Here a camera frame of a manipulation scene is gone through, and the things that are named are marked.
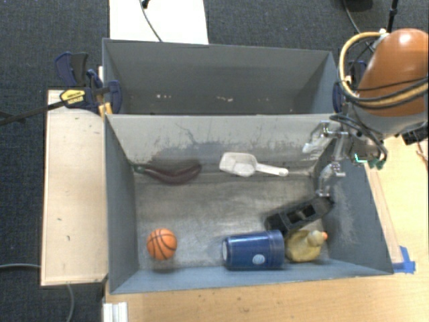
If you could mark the white plastic scoop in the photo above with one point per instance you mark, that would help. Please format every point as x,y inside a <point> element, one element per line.
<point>238,164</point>

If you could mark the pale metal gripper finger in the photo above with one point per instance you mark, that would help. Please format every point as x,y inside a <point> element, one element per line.
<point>322,136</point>
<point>325,181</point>

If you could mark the blue cylindrical container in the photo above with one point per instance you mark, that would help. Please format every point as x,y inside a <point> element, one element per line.
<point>251,250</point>

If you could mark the black cylinder on white bracket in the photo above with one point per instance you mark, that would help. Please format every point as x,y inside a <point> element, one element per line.
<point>415,136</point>

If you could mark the pale wood flat board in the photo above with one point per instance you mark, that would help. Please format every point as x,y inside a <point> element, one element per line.
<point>73,193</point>

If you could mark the black hollow block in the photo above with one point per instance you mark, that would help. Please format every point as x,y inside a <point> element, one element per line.
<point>315,208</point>

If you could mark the yellow rubber duck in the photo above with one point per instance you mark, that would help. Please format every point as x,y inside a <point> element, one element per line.
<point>301,248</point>

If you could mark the purple toy eggplant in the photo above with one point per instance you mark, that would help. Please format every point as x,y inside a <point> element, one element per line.
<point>174,174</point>

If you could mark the grey metal bin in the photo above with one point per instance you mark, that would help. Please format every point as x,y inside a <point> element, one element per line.
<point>214,210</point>

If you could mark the small orange basketball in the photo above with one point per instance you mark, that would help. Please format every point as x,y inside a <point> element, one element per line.
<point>162,244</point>

